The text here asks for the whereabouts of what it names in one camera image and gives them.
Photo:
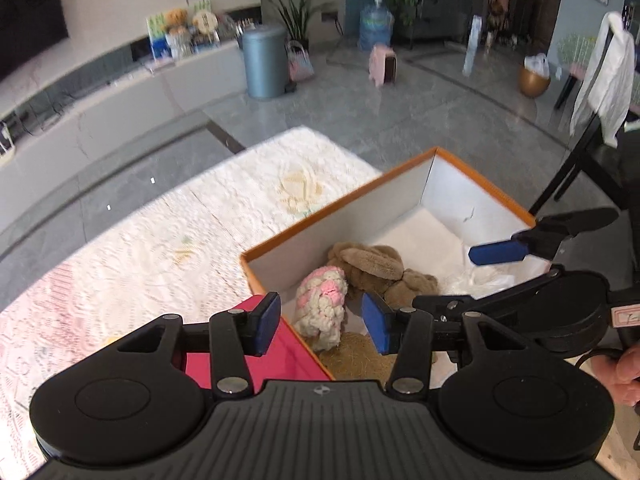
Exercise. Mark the white cloth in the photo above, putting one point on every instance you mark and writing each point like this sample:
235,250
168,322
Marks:
607,75

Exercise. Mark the blue grey trash bin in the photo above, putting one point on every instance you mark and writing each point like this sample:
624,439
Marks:
263,60

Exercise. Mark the white plastic bag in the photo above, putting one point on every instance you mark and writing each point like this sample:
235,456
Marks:
537,64

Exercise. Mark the orange cardboard box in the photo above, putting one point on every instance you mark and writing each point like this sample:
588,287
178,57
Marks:
350,225

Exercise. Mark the red cube box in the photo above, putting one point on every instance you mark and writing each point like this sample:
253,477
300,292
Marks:
295,355

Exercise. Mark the pink white knitted toy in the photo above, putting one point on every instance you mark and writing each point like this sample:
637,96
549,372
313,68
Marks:
320,305

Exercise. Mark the brown teddy bear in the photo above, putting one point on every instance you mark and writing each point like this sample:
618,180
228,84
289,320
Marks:
176,19

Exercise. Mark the black television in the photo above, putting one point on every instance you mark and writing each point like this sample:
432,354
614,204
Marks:
25,10

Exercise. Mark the black chair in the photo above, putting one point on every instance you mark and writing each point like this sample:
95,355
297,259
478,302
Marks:
575,160

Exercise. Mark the blue water jug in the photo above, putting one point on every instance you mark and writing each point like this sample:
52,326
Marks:
376,22

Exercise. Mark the green picture board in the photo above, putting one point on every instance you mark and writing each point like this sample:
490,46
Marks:
156,35

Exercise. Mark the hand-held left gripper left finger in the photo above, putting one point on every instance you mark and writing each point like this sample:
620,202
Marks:
267,322

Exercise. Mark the brown straw mat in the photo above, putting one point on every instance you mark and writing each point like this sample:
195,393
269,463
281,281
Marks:
350,361

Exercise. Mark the pink space heater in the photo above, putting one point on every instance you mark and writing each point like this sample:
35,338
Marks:
381,65

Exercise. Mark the gold round vase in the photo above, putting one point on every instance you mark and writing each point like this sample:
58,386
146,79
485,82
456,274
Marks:
534,85

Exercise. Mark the long leaf potted plant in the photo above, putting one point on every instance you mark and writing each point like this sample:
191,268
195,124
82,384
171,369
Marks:
297,10

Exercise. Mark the white marble tv cabinet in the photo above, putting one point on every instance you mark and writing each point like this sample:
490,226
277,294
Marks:
125,100

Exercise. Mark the green patterned panel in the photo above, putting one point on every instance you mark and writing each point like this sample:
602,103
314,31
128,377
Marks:
575,50

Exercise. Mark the brown plush toy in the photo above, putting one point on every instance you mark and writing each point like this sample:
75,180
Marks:
372,260

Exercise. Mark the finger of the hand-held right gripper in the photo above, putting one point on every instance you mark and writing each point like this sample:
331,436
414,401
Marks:
475,304
495,253

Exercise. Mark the white slim floor stand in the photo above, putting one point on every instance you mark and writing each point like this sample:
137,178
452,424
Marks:
472,45

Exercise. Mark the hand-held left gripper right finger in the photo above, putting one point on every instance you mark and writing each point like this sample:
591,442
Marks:
375,322

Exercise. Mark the round paper fan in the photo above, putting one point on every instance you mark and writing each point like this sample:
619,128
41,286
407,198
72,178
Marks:
205,21

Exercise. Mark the dark grey cabinet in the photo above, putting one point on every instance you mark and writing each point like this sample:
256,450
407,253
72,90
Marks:
447,5

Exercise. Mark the cream dotted blanket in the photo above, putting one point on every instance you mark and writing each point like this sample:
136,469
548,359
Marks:
617,452

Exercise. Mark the pink woven bag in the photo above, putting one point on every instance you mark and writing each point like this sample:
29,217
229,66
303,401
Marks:
300,65

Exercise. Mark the person's right hand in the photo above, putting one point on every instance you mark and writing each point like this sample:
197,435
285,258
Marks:
629,372

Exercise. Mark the dark cloth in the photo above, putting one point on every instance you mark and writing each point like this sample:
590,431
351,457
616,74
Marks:
630,170

